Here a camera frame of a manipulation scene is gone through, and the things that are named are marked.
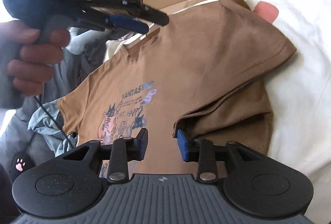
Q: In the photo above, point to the cream bear print bedsheet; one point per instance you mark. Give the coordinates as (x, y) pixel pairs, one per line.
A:
(299, 93)

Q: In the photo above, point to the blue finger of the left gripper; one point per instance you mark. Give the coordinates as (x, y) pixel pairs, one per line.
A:
(127, 23)
(149, 14)

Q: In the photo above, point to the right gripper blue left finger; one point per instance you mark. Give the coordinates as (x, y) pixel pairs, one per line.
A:
(136, 147)

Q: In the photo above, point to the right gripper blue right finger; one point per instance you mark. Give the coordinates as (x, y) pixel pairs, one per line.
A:
(189, 149)

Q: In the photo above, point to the brown printed t-shirt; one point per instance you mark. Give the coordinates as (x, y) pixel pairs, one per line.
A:
(201, 74)

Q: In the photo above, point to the person left hand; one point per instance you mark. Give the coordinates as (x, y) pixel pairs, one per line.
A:
(33, 68)

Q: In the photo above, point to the grey blue denim garment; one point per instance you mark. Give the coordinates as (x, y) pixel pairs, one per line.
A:
(33, 135)

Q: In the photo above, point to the grey neck pillow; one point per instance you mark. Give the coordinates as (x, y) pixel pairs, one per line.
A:
(80, 38)

